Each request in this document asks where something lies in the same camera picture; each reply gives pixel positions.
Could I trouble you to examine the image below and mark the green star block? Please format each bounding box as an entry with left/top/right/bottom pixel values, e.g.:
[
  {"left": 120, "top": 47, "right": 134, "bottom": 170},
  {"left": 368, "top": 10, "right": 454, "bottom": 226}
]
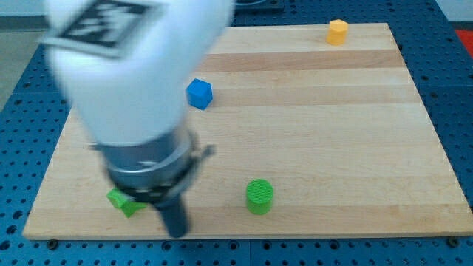
[{"left": 106, "top": 188, "right": 147, "bottom": 218}]

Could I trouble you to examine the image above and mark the green cylinder block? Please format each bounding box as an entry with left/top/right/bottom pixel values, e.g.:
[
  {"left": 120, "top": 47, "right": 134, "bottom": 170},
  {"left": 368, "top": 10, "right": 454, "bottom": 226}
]
[{"left": 245, "top": 179, "right": 273, "bottom": 215}]

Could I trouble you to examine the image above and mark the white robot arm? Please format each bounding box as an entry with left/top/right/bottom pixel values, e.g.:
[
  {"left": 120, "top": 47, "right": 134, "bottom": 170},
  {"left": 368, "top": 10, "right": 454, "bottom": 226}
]
[{"left": 42, "top": 0, "right": 236, "bottom": 238}]

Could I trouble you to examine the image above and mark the light wooden board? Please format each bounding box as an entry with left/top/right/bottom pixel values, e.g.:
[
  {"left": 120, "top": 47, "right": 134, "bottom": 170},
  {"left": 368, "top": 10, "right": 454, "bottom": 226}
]
[{"left": 21, "top": 22, "right": 473, "bottom": 241}]

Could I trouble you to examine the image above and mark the black white fiducial tag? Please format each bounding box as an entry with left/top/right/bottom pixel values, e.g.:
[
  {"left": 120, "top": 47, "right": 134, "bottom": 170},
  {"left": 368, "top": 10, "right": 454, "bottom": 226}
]
[{"left": 41, "top": 0, "right": 168, "bottom": 58}]

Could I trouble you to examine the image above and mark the yellow hexagon block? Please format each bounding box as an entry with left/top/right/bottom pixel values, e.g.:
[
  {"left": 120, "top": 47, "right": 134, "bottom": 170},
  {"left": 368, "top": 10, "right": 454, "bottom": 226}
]
[{"left": 326, "top": 19, "right": 349, "bottom": 46}]

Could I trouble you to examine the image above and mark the grey metal flange mount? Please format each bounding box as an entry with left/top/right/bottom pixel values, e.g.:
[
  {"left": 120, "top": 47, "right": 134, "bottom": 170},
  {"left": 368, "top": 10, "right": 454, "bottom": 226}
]
[{"left": 95, "top": 125, "right": 215, "bottom": 203}]

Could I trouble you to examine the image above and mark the dark cylindrical pusher stick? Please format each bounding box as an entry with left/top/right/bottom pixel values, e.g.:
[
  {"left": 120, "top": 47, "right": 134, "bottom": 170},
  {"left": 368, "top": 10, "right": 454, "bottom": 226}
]
[{"left": 154, "top": 195, "right": 189, "bottom": 238}]

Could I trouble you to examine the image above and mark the blue cube block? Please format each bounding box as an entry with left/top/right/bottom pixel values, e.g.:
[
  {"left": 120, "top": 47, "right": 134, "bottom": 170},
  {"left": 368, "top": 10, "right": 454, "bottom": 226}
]
[{"left": 186, "top": 79, "right": 213, "bottom": 110}]

